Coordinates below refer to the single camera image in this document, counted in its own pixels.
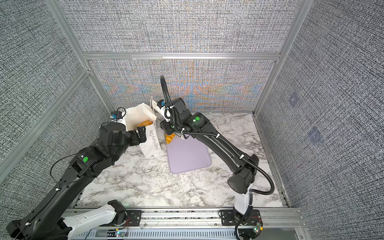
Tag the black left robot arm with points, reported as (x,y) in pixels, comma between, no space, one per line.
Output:
(45,221)

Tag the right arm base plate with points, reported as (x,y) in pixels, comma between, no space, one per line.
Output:
(231,218)

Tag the striped croissant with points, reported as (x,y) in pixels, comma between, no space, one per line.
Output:
(169,138)

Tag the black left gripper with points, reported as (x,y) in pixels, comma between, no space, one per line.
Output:
(142,133)

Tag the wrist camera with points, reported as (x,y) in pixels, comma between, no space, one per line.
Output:
(164,111)
(118,115)

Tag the lilac plastic tray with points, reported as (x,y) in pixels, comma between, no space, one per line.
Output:
(187,155)

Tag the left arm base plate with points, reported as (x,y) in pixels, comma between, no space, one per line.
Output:
(130,218)

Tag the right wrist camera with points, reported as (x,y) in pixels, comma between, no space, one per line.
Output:
(164,111)

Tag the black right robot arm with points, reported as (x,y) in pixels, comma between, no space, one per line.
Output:
(180,121)

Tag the aluminium front rail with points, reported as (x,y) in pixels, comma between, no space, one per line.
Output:
(202,224)

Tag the steel tongs white tips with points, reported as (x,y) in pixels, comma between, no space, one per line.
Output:
(151,112)

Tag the white paper bag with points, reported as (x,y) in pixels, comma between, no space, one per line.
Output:
(134,116)

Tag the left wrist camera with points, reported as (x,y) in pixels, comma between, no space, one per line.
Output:
(118,115)

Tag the aluminium cage frame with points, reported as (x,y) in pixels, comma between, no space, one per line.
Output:
(43,65)

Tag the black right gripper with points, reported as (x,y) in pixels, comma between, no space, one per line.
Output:
(165,125)

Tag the sugared ring donut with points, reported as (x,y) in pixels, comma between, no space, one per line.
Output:
(145,123)

